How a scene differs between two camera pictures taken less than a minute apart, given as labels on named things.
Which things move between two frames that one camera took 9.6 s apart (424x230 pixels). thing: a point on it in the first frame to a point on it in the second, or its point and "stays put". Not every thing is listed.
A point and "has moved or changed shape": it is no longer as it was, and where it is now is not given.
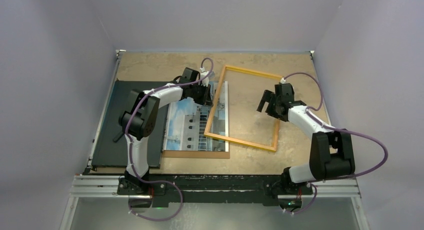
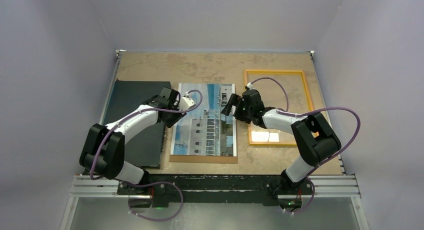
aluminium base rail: (108, 186) stays put
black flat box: (109, 153) stays put
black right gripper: (268, 97) to (237, 102)
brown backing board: (196, 154) to (227, 159)
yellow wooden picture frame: (207, 133) to (275, 144)
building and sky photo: (186, 121) has moved or changed shape
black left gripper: (206, 100) to (169, 123)
